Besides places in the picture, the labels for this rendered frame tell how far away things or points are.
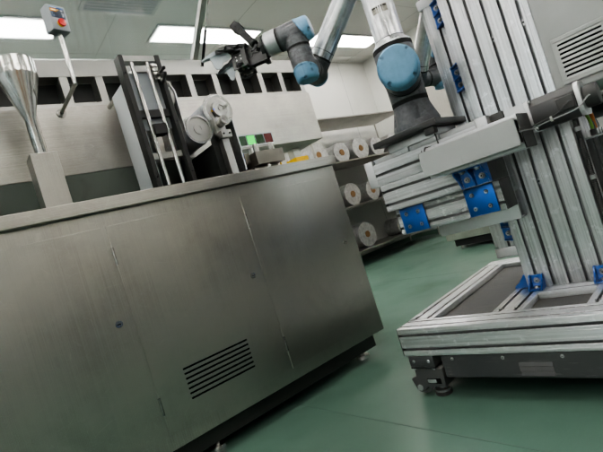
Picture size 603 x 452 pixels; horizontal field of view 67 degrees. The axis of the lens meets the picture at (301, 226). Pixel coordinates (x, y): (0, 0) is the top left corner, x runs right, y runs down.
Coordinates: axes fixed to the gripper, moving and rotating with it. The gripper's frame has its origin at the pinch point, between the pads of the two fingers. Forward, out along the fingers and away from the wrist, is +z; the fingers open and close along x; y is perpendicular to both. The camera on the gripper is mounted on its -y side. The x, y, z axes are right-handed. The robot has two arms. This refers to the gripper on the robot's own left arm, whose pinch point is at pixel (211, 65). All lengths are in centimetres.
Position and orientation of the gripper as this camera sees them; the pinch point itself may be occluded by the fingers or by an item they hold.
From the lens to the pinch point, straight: 162.3
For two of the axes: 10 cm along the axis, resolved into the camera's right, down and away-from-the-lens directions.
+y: 2.6, 9.6, -1.4
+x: 3.3, 0.5, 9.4
